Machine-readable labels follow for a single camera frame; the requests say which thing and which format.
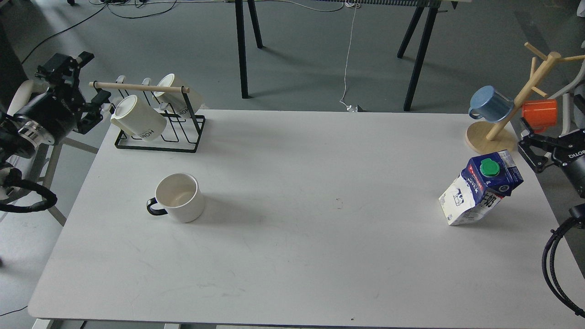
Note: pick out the white mug black handle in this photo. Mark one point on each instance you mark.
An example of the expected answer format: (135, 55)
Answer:
(179, 196)

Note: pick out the white mug front on rack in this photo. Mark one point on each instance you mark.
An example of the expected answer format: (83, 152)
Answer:
(137, 119)

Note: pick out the grey office chair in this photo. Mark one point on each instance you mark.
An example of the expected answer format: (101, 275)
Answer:
(34, 157)

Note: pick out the blue mug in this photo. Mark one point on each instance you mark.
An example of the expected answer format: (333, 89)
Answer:
(489, 104)

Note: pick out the wooden mug tree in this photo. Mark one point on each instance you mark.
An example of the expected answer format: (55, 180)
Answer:
(484, 137)

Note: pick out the white mug rear on rack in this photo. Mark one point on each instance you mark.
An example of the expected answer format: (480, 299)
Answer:
(176, 99)

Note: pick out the black table legs left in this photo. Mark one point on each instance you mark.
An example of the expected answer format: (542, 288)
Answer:
(241, 40)

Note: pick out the black table legs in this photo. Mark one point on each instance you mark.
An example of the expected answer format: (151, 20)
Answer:
(241, 40)
(433, 6)

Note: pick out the orange mug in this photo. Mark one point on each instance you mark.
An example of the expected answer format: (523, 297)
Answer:
(541, 114)

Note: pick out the black wire mug rack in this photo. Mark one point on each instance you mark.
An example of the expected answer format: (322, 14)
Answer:
(181, 135)

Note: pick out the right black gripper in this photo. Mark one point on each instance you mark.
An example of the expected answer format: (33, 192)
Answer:
(568, 154)

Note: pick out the black table legs right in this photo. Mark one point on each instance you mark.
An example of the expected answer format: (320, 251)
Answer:
(433, 6)

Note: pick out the white mug on rack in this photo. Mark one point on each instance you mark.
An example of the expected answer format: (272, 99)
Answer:
(137, 119)
(176, 99)

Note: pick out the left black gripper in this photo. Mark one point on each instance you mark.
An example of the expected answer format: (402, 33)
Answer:
(52, 116)

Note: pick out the blue white milk carton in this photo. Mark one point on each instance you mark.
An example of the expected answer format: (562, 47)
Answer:
(479, 187)

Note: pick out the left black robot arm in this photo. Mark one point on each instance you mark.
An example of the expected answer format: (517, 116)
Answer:
(40, 198)

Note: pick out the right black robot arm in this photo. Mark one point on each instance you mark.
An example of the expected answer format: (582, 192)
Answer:
(549, 255)

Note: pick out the white chair frame right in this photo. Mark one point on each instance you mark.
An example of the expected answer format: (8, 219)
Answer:
(572, 103)

